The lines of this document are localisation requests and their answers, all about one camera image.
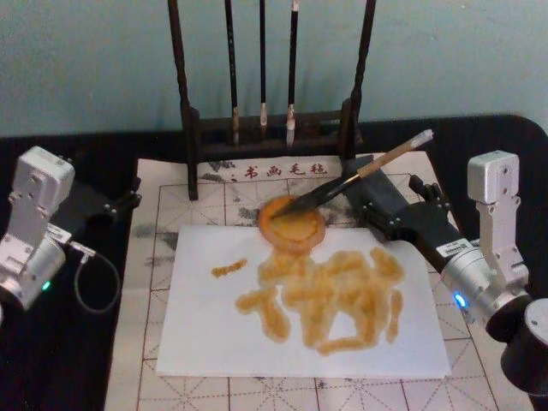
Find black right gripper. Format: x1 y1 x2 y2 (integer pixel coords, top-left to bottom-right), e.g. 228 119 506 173
342 157 473 270

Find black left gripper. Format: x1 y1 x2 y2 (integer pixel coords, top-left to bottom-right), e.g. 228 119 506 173
47 175 143 243

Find bamboo-handled calligraphy brush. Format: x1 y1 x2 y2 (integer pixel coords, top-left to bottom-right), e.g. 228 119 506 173
273 129 435 217

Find dark wooden brush rack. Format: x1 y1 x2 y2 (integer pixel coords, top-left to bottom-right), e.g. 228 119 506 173
166 0 378 202

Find round orange ink dish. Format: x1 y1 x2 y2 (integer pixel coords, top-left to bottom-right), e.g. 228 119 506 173
258 194 327 254

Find gridded felt calligraphy mat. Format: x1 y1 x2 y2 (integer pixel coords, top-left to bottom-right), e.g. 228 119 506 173
104 150 503 411

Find white paper sheet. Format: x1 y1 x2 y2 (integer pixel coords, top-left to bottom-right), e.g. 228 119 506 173
155 222 453 380

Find hanging black calligraphy brush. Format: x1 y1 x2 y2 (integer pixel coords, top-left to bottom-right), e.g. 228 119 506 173
223 0 241 147
285 0 300 149
257 0 269 140

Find black table cloth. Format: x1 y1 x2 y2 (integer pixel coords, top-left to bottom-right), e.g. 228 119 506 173
0 113 548 411

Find thin dark gripper cable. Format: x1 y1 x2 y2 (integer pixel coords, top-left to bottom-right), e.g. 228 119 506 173
68 241 122 315

